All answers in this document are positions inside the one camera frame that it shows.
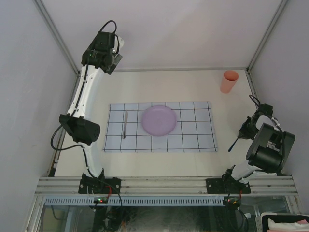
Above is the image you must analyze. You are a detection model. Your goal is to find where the blue metallic spoon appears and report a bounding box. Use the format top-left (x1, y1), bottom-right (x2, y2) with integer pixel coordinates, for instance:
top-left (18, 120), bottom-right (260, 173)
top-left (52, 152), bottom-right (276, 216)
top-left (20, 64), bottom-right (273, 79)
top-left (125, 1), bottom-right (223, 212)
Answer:
top-left (228, 137), bottom-right (239, 152)

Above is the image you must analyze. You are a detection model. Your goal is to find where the silver table knife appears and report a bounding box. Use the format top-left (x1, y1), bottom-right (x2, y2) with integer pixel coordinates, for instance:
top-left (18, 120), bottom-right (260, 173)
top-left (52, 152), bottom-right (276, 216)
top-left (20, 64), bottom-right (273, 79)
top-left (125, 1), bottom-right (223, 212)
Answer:
top-left (122, 110), bottom-right (128, 139)

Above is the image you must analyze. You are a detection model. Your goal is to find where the pink plastic cup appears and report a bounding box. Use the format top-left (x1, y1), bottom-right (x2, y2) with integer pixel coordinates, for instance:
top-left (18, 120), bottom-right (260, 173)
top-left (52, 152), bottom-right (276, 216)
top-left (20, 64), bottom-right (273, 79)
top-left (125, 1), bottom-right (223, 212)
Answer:
top-left (220, 70), bottom-right (239, 94)

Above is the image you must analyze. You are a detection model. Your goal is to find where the blue checkered cloth placemat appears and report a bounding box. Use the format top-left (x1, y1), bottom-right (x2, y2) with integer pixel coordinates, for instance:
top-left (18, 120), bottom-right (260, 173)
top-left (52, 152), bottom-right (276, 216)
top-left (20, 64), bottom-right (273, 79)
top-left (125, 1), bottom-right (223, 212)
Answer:
top-left (103, 101), bottom-right (218, 152)

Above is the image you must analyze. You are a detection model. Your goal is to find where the purple plastic plate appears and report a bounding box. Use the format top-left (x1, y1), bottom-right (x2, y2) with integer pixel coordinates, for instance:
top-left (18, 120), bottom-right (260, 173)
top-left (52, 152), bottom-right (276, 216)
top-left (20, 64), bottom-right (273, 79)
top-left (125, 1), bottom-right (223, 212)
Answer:
top-left (141, 105), bottom-right (177, 137)

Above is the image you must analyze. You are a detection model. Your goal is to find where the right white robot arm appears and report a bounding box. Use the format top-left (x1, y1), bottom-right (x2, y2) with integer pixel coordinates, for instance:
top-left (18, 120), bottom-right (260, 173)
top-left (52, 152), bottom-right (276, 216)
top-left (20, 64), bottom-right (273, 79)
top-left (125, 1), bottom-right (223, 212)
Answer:
top-left (222, 103), bottom-right (296, 193)

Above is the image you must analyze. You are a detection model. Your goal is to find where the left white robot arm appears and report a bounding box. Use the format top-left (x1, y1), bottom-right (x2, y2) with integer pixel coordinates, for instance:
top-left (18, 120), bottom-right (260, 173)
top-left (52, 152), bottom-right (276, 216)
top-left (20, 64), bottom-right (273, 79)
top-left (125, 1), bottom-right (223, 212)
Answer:
top-left (59, 32), bottom-right (124, 193)

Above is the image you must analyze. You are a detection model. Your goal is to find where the grey bin with cloths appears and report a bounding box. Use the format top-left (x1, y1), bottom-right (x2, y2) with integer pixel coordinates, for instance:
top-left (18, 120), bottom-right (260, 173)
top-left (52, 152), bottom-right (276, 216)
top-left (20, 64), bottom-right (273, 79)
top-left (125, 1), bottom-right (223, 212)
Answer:
top-left (255, 213), bottom-right (309, 232)

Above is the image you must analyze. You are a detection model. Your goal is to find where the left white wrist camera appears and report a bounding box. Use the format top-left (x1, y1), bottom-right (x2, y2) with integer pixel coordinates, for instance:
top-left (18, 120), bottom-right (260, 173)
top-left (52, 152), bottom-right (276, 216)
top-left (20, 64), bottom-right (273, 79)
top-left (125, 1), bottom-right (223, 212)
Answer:
top-left (114, 34), bottom-right (124, 54)

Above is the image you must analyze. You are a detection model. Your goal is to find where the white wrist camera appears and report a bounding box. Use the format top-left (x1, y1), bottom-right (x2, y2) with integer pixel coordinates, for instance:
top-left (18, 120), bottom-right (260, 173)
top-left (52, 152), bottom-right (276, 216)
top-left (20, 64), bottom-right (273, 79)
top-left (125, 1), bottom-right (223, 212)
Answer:
top-left (255, 115), bottom-right (275, 130)
top-left (114, 34), bottom-right (124, 54)

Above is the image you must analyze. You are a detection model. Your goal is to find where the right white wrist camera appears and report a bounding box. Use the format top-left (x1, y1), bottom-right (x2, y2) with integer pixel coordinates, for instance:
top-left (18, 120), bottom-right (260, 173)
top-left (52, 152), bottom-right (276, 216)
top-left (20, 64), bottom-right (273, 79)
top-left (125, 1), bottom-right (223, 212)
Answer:
top-left (255, 115), bottom-right (275, 130)

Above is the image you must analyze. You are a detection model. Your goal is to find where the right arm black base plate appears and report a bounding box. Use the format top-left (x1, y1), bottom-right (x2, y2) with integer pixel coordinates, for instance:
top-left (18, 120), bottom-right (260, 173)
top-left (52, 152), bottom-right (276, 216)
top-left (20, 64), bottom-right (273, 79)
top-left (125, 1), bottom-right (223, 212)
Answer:
top-left (206, 178), bottom-right (251, 194)

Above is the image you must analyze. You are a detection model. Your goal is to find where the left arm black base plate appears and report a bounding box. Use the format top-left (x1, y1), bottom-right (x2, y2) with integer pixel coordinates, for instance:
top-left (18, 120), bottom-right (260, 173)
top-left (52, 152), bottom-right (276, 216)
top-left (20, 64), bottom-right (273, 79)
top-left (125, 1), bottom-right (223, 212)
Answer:
top-left (78, 176), bottom-right (121, 194)

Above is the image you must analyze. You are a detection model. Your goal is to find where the aluminium front frame rail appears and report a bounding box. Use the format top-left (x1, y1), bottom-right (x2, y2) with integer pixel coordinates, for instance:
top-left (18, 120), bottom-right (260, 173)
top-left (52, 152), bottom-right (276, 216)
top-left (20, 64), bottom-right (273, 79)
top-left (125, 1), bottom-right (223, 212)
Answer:
top-left (35, 175), bottom-right (298, 196)

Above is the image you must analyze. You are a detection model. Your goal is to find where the blue slotted cable duct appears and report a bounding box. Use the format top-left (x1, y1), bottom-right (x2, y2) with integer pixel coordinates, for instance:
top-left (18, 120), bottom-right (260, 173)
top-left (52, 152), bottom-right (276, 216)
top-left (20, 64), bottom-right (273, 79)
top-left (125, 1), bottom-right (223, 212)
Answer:
top-left (45, 196), bottom-right (224, 206)

